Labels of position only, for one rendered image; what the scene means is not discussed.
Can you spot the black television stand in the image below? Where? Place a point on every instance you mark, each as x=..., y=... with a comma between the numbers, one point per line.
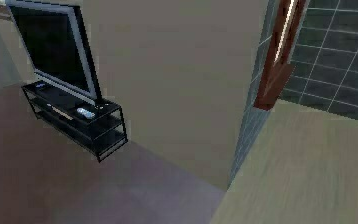
x=87, y=128

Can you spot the silver remote control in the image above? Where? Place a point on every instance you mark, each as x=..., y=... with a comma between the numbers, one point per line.
x=85, y=113

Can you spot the black flat television set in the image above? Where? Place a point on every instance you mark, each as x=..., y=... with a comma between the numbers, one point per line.
x=50, y=46

